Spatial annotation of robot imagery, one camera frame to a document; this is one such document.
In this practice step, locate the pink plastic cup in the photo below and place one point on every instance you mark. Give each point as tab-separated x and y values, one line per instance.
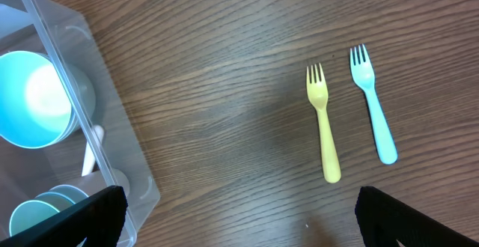
81	188

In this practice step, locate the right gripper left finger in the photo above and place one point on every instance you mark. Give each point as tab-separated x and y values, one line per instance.
95	221

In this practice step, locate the white fork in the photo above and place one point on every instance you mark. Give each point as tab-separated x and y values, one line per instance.
364	77

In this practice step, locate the white plastic spoon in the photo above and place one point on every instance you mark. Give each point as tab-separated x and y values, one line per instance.
89	157

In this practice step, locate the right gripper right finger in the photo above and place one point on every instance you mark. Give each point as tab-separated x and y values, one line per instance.
385	221

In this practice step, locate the yellow plastic fork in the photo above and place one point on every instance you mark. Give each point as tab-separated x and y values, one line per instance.
318	97

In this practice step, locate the clear plastic container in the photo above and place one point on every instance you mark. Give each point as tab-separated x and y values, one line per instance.
46	27

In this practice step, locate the blue plastic cup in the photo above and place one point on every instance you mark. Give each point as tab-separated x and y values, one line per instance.
55	200

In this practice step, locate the green plastic cup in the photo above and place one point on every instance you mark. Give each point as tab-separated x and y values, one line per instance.
29	214

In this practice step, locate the light blue bowl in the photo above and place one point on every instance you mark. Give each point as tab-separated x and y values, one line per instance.
35	109

